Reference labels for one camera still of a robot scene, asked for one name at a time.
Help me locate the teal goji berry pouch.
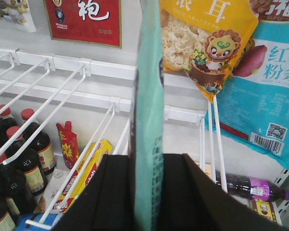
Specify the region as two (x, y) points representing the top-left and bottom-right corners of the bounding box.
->
(129, 0), (164, 231)

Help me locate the red tea packet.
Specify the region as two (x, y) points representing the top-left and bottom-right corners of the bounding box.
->
(43, 0), (122, 48)

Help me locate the yellow white fungus bag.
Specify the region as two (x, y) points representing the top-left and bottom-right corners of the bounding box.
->
(159, 0), (258, 102)

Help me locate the purple drink bottle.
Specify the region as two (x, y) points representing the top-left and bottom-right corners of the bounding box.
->
(225, 173), (289, 202)

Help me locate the dark soy sauce bottle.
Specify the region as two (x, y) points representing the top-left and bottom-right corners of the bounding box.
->
(23, 119), (56, 177)

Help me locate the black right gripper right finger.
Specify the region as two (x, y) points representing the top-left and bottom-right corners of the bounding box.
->
(157, 154), (283, 231)

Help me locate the blue sweet potato noodle bag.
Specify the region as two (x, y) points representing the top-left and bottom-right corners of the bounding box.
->
(217, 20), (289, 170)

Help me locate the red sauce squeeze pouch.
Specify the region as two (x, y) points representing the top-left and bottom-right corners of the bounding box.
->
(56, 121), (79, 169)

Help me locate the white peppercorn spice bag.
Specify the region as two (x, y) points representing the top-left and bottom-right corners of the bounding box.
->
(0, 0), (37, 33)

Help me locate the yellow cling wrap box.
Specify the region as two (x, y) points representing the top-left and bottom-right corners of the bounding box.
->
(51, 140), (113, 213)

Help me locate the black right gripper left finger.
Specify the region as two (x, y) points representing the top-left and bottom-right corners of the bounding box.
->
(53, 155), (137, 231)

